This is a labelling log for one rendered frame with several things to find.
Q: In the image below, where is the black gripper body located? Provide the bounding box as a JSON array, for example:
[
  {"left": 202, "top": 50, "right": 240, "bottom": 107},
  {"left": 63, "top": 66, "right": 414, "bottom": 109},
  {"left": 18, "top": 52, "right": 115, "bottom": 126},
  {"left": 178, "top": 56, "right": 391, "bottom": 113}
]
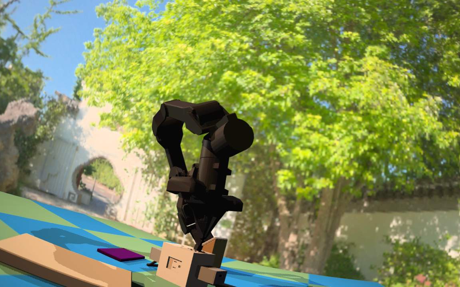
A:
[{"left": 166, "top": 157, "right": 243, "bottom": 212}]

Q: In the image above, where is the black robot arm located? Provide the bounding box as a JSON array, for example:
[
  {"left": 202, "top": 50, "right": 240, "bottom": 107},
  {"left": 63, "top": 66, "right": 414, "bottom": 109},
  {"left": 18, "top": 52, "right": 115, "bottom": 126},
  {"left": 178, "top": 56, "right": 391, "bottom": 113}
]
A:
[{"left": 152, "top": 99, "right": 254, "bottom": 244}]

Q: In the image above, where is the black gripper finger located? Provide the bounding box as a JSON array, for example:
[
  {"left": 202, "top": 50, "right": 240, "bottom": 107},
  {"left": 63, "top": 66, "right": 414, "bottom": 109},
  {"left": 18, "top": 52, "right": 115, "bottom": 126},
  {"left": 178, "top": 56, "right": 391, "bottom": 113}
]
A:
[
  {"left": 204, "top": 206, "right": 229, "bottom": 239},
  {"left": 184, "top": 200, "right": 218, "bottom": 239}
]

